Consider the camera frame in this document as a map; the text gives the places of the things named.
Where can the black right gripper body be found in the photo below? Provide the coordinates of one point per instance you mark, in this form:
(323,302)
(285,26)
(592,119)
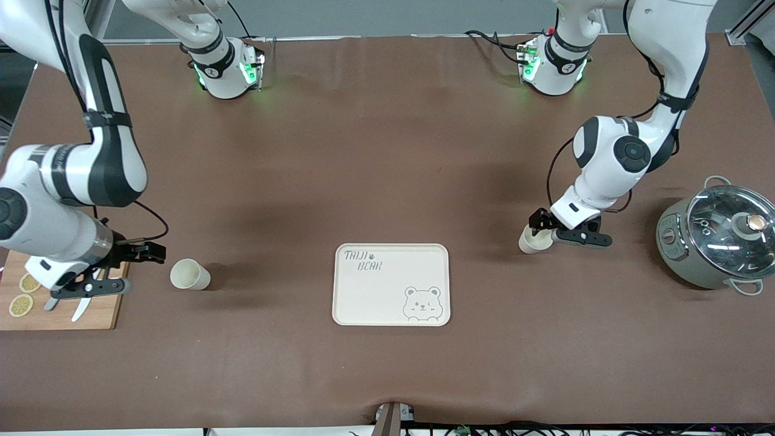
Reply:
(124,252)

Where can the white IKEA cup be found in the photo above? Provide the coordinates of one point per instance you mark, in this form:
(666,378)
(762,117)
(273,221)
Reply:
(531,243)
(189,274)

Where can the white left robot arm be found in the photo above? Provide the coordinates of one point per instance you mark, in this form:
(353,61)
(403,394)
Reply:
(611,157)

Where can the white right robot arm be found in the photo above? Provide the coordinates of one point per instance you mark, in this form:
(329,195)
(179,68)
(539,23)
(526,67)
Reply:
(109,157)

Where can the cream tray with bear print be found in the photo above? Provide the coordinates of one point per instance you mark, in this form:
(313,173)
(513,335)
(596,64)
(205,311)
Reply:
(375,297)

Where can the wooden cutting board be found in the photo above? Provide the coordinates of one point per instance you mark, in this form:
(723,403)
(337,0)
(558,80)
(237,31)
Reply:
(103,312)

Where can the white plastic knife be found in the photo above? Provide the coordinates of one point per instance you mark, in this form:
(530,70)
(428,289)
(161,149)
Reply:
(80,310)

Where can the grey plastic knife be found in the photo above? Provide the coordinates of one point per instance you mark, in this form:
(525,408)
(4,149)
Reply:
(51,303)

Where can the lemon slice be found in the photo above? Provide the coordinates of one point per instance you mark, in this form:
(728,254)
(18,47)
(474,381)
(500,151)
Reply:
(29,283)
(21,305)

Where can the grey electric cooking pot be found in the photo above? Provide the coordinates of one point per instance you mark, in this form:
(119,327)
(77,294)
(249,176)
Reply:
(678,254)

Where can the glass pot lid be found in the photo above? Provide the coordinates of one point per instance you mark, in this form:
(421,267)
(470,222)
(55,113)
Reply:
(720,233)

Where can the brown table mat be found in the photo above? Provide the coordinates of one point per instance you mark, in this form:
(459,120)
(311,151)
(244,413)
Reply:
(387,151)

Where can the aluminium frame profile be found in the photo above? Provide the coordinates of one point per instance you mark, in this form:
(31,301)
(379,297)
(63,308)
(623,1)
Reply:
(91,18)
(748,24)

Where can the camera mount post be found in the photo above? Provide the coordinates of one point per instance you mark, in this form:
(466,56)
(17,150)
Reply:
(389,421)

